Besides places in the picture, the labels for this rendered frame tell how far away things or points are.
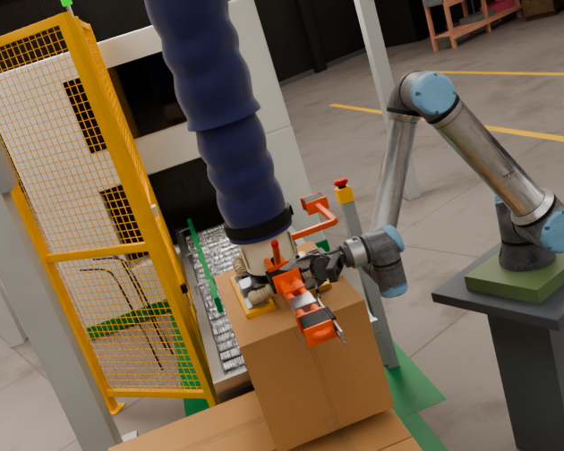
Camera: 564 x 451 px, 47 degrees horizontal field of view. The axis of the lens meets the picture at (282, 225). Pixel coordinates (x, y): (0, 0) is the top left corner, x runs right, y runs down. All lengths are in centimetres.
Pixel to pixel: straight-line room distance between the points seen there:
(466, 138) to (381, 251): 41
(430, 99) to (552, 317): 79
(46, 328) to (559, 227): 225
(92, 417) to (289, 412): 156
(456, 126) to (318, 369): 83
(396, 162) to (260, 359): 73
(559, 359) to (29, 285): 223
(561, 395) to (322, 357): 93
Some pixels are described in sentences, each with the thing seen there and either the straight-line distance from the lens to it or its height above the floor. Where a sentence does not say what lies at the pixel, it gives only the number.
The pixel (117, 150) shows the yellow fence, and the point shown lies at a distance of 309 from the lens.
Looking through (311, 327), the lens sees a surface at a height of 114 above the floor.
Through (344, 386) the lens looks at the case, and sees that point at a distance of 210.
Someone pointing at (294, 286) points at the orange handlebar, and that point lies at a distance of 185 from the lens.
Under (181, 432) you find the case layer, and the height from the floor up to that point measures 54.
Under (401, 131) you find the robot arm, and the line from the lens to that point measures 208.
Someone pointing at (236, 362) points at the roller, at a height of 54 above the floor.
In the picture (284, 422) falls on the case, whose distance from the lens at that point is 211.
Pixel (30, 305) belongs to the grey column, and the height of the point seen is 95.
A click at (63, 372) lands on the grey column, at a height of 58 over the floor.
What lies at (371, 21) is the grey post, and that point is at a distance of 545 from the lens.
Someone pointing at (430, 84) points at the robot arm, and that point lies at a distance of 192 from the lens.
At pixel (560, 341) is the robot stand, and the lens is 250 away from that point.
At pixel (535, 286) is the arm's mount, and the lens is 229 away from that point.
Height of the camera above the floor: 188
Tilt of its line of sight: 18 degrees down
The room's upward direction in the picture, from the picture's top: 18 degrees counter-clockwise
